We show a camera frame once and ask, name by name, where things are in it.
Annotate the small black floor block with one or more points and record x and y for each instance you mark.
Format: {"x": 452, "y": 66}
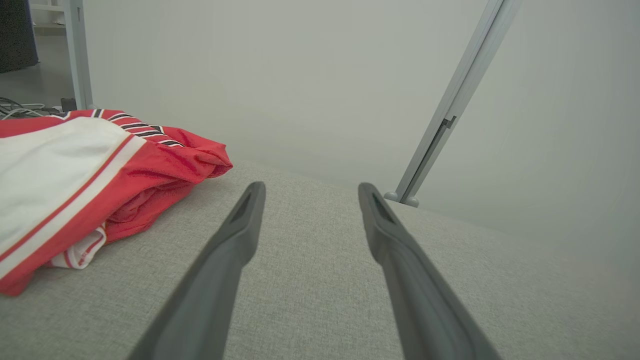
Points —
{"x": 68, "y": 104}

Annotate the grey metal partition post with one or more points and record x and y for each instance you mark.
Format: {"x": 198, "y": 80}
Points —
{"x": 462, "y": 85}

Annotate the grey partition end frame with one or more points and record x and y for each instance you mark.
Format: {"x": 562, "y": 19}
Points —
{"x": 79, "y": 55}

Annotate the red shorts white side stripes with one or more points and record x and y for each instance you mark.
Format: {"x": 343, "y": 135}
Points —
{"x": 200, "y": 160}

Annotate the red Bulls 23 jersey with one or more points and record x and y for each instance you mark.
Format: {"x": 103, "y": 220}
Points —
{"x": 50, "y": 175}

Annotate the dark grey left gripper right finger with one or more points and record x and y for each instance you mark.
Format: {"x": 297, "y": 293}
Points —
{"x": 425, "y": 305}

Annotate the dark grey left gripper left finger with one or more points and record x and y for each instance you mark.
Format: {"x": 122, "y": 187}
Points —
{"x": 210, "y": 290}

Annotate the black box device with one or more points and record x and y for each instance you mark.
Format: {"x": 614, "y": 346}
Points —
{"x": 15, "y": 35}

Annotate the grey rounded post foot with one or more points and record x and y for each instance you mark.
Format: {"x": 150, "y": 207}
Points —
{"x": 411, "y": 202}
{"x": 391, "y": 196}

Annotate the white metal rack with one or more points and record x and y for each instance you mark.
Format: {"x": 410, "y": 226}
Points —
{"x": 47, "y": 15}

